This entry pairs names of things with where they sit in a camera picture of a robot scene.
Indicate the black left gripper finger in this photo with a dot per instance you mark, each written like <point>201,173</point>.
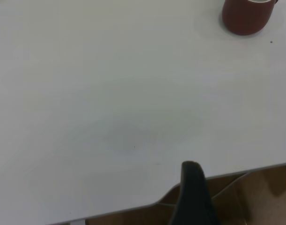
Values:
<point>194,199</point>

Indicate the red ceramic mug white inside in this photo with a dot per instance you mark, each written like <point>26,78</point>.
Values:
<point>245,18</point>

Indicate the white table leg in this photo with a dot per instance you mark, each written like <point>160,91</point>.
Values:
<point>77,222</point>

